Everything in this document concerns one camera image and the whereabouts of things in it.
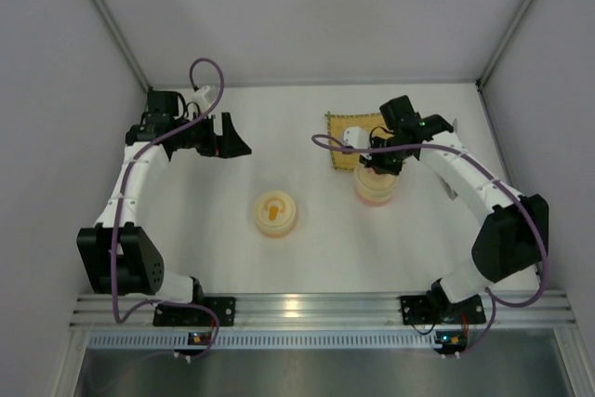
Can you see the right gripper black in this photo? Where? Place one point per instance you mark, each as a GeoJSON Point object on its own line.
{"type": "Point", "coordinates": [383, 163]}

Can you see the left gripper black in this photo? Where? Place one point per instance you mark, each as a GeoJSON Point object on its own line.
{"type": "Point", "coordinates": [218, 135]}

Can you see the cream lid pink handle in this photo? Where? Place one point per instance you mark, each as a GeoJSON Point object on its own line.
{"type": "Point", "coordinates": [368, 177]}

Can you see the metal tongs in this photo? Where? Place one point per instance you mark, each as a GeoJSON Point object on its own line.
{"type": "Point", "coordinates": [446, 186]}

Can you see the cream lid orange handle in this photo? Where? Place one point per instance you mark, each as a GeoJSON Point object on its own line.
{"type": "Point", "coordinates": [274, 203]}

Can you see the pink lunch bowl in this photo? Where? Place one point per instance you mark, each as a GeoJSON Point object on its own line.
{"type": "Point", "coordinates": [375, 197]}

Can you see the orange lunch bowl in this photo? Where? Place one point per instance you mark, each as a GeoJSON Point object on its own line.
{"type": "Point", "coordinates": [277, 228]}

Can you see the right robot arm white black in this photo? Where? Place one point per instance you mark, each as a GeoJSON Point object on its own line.
{"type": "Point", "coordinates": [514, 227]}

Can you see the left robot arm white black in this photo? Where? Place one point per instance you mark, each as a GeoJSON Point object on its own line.
{"type": "Point", "coordinates": [119, 256]}

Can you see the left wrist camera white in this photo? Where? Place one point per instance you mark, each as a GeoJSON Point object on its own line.
{"type": "Point", "coordinates": [205, 96]}

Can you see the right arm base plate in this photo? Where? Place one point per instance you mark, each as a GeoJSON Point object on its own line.
{"type": "Point", "coordinates": [426, 309]}

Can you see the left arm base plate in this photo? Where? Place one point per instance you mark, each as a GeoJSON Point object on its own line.
{"type": "Point", "coordinates": [202, 314]}

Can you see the aluminium mounting rail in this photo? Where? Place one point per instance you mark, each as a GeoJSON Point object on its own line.
{"type": "Point", "coordinates": [367, 311]}

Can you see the left aluminium frame post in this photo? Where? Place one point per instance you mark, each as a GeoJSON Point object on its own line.
{"type": "Point", "coordinates": [114, 31]}

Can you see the aluminium frame post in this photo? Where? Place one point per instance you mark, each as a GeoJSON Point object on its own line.
{"type": "Point", "coordinates": [114, 31]}
{"type": "Point", "coordinates": [519, 16]}

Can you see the slotted cable duct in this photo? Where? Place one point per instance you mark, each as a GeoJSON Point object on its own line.
{"type": "Point", "coordinates": [195, 339]}

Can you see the right aluminium frame post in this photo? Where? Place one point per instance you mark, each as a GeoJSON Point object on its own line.
{"type": "Point", "coordinates": [519, 16]}

